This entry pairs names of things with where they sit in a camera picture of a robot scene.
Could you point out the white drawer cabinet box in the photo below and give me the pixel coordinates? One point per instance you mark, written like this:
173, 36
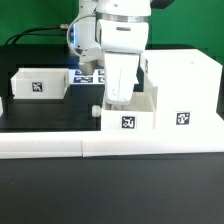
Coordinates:
186, 83

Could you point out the white rear drawer tray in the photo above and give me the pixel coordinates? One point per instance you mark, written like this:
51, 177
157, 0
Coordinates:
40, 83

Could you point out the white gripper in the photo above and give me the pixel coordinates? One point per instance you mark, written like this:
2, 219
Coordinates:
121, 44

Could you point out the white left edge block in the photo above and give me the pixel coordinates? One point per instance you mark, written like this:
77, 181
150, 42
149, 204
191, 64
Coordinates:
1, 107

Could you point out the white marker sheet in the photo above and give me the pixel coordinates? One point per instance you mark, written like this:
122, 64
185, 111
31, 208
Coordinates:
76, 77

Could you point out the white drawer tray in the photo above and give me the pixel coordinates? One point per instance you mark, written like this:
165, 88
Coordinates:
40, 83
138, 115

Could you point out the white front drawer tray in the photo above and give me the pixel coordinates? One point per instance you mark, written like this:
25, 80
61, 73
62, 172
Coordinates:
138, 115

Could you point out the white front barrier rail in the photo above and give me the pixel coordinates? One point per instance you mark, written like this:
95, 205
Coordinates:
109, 143

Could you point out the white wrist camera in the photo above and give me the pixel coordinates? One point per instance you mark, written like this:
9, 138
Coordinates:
90, 59

